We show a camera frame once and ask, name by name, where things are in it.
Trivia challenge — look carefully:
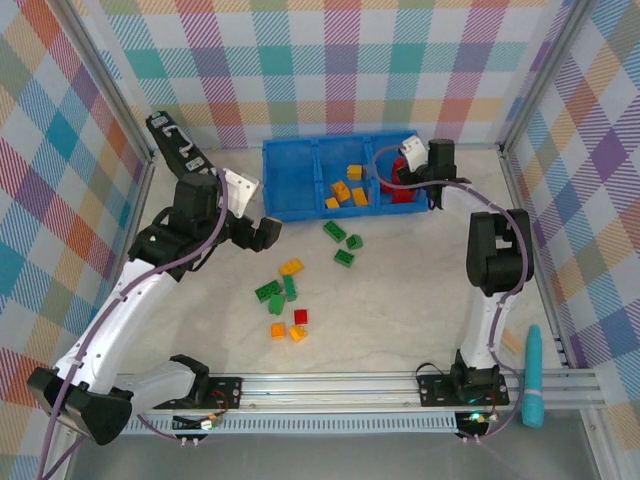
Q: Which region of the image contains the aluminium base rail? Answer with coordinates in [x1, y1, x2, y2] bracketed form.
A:
[119, 369, 602, 417]

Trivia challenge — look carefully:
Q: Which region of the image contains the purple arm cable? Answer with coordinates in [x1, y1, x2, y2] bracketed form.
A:
[373, 144, 532, 362]
[37, 167, 231, 480]

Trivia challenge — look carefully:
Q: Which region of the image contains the teal handled tool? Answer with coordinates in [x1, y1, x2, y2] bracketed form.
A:
[519, 323, 548, 428]

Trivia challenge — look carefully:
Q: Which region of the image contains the green eight-stud lego brick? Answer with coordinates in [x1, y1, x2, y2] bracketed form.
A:
[254, 280, 285, 303]

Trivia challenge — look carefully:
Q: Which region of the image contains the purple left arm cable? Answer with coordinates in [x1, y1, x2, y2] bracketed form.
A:
[37, 167, 231, 480]

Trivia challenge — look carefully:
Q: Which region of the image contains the aluminium frame post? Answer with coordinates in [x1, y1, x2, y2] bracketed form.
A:
[497, 0, 599, 156]
[62, 0, 157, 164]

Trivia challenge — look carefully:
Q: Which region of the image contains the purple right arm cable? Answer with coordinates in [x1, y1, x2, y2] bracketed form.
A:
[373, 144, 532, 362]

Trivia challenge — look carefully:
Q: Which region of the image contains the aluminium side rail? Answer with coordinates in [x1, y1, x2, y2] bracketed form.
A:
[133, 158, 158, 232]

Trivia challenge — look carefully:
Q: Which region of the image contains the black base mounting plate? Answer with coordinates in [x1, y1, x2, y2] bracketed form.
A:
[199, 375, 245, 413]
[415, 372, 512, 408]

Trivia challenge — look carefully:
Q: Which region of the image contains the black bar with white handle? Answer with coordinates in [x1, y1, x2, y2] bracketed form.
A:
[146, 110, 218, 178]

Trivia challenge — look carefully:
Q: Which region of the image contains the slotted grey cable duct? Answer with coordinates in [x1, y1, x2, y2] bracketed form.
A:
[122, 413, 460, 437]

